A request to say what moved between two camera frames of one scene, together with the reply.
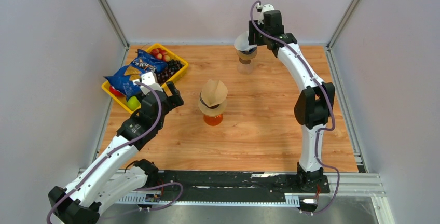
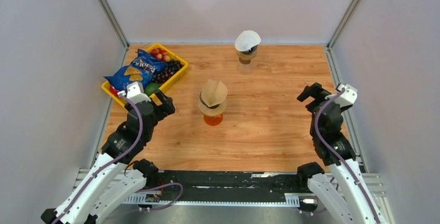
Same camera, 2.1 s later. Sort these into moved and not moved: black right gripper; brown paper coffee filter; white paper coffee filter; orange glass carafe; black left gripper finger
Moved: black left gripper finger; black right gripper
Not moved: white paper coffee filter; brown paper coffee filter; orange glass carafe
